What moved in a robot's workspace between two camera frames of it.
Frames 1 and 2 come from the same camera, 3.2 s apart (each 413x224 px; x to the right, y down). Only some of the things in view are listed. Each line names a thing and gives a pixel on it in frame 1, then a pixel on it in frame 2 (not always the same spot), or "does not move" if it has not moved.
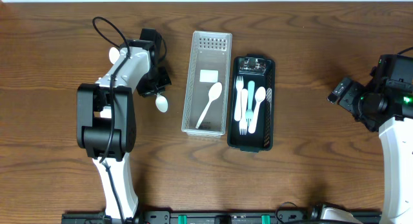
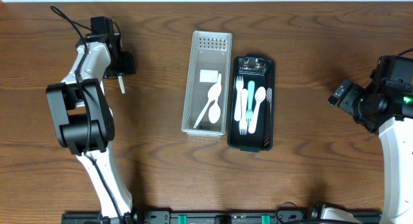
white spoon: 161,102 → 214,112
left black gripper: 155,83 → 122,66
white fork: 250,113 does not move
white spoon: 214,92 does not move
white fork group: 239,83 does not move
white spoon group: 260,95 does not move
